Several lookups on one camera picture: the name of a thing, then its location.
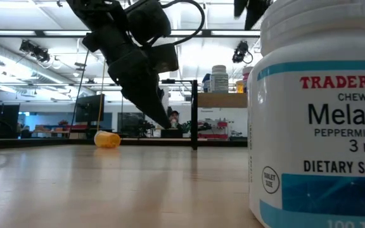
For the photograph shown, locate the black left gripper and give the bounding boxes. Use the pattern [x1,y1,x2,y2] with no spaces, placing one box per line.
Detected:
[82,21,181,130]

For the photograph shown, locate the white jar blue lid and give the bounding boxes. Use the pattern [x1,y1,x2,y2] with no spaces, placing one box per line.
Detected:
[202,73,212,93]

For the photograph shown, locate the white Trader Joe's melatonin bottle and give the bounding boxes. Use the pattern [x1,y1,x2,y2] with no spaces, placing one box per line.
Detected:
[247,0,365,228]

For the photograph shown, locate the black shelf side panel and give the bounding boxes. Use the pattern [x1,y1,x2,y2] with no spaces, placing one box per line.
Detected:
[190,79,199,151]

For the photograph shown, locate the wooden shelf board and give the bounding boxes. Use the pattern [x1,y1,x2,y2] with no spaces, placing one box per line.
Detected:
[196,92,248,109]

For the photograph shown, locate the person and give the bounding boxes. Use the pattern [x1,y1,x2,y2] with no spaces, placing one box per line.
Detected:
[166,110,181,129]

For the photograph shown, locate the black background monitor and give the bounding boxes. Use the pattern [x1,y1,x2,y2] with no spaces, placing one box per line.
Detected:
[0,101,21,140]
[74,94,106,124]

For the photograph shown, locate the red storage bins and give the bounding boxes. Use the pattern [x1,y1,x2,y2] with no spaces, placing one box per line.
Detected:
[198,118,248,140]

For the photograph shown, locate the black left wrist camera cable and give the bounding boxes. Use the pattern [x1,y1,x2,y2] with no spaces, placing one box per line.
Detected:
[150,0,206,47]

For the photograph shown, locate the black ceiling-mounted camera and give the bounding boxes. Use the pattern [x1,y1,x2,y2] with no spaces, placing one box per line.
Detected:
[232,40,253,64]
[19,39,52,64]

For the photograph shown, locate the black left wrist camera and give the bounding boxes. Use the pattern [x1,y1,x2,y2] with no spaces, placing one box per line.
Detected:
[125,0,172,44]

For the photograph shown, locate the black aluminium table frame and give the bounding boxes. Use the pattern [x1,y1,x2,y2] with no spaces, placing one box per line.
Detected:
[0,79,248,151]

